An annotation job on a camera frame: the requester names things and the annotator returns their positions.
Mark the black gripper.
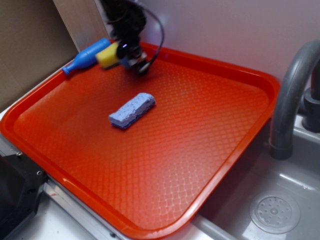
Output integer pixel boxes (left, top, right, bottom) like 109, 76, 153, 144
111, 23, 151, 76

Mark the yellow sponge with dark base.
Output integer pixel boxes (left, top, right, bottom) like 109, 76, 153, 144
95, 42, 120, 69

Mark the blue dimpled ball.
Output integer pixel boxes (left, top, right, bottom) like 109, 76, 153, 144
119, 57, 131, 69

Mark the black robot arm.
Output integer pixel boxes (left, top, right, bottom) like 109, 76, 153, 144
100, 0, 150, 76

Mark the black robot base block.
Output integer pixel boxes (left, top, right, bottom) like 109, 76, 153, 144
0, 152, 47, 240

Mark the blue plastic toy bottle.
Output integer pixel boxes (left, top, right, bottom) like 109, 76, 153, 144
62, 38, 111, 76

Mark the light blue sponge block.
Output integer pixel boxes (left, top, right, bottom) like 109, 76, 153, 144
108, 92, 156, 130

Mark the brown cardboard panel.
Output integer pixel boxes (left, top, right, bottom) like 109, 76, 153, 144
0, 0, 78, 111

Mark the orange plastic tray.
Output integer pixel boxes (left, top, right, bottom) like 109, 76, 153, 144
0, 48, 280, 240

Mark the grey curved faucet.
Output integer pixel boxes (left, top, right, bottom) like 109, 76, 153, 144
269, 39, 320, 160

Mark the dark grey faucet knob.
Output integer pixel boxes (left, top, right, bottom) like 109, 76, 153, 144
302, 63, 320, 133

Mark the grey plastic sink basin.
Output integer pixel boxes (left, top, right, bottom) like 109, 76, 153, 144
192, 126, 320, 240

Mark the round sink drain strainer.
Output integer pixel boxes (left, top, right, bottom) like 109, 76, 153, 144
249, 193, 301, 235

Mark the black cable loop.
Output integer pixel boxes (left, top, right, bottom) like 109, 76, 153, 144
139, 4, 166, 73

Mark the aluminium frame rail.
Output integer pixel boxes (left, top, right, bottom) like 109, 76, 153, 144
43, 179, 127, 240

